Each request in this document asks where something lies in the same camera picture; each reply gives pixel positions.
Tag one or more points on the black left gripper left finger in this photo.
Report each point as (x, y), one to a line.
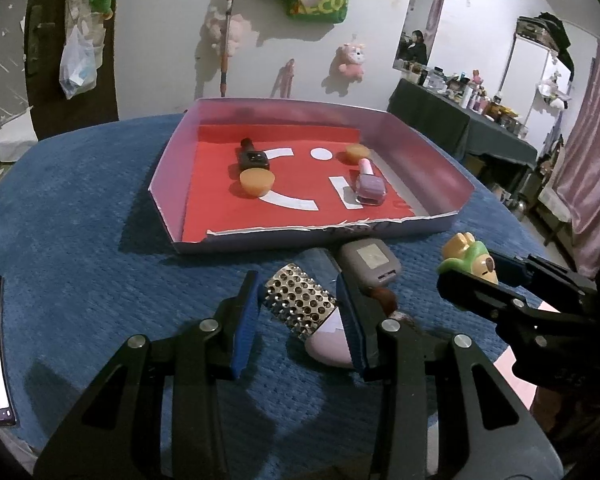
(114, 429)

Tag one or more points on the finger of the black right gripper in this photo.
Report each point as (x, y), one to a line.
(543, 278)
(497, 304)

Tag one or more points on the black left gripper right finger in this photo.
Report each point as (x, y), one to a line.
(485, 431)

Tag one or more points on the green frog toy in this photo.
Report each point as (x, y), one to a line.
(466, 254)

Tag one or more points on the glitter bottle brown ball cap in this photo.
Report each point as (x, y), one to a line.
(386, 298)

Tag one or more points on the grey square case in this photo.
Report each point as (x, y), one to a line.
(370, 261)

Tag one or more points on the pink earbuds case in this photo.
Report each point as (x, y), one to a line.
(328, 344)

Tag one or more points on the clear plastic cup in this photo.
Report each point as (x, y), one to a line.
(320, 264)

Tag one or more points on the pink curtain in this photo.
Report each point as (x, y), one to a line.
(578, 180)

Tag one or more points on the purple nail polish bottle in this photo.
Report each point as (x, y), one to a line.
(369, 188)

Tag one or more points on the dark green covered side table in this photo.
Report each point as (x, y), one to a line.
(457, 131)

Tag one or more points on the orange round cap far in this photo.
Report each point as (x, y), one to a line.
(354, 153)

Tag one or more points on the orange round cap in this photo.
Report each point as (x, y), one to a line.
(354, 153)
(256, 182)

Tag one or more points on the white cabinet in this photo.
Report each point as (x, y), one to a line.
(535, 85)

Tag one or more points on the red paper liner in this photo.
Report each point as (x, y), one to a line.
(314, 186)

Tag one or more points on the blue textured table cover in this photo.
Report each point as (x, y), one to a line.
(85, 263)

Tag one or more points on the orange round cap near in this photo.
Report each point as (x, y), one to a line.
(256, 182)

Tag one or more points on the black small bottle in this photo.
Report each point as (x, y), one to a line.
(251, 158)

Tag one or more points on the pink plush toy right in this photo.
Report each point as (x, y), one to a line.
(351, 61)

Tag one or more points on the pink plush toy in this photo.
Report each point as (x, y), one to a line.
(351, 61)
(215, 25)

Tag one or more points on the pink cardboard tray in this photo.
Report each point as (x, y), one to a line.
(417, 170)

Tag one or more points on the dark wooden door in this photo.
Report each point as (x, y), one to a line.
(46, 29)

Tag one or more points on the pink plush toy left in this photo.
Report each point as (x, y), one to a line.
(215, 25)

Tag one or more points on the white plastic bag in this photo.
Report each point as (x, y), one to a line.
(77, 70)

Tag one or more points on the orange handled stick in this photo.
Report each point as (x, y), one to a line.
(224, 48)

